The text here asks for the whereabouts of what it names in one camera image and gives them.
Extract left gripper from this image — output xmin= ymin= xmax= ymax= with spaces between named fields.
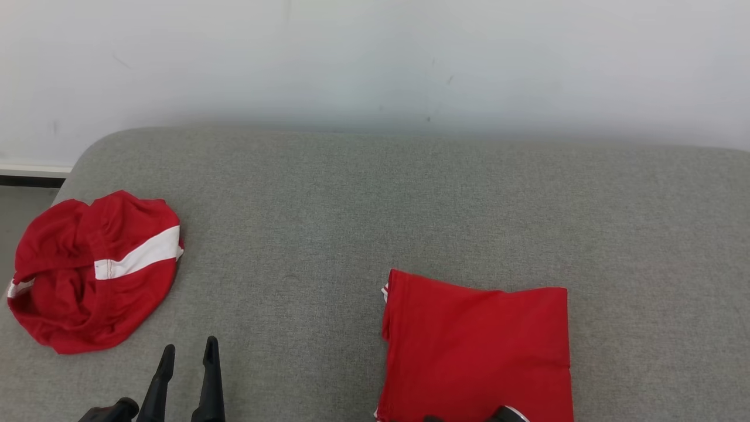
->
xmin=77 ymin=336 xmax=226 ymax=422

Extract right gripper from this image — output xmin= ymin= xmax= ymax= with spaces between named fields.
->
xmin=491 ymin=406 xmax=531 ymax=422

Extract red Bulls basketball jersey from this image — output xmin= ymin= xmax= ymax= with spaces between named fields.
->
xmin=374 ymin=268 xmax=575 ymax=422

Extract red shorts with white stripe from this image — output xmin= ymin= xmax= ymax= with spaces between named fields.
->
xmin=6 ymin=190 xmax=185 ymax=355

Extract grey fabric sofa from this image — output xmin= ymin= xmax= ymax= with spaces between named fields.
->
xmin=0 ymin=126 xmax=750 ymax=422

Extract white and black baseboard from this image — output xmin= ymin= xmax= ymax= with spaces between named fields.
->
xmin=0 ymin=159 xmax=72 ymax=189

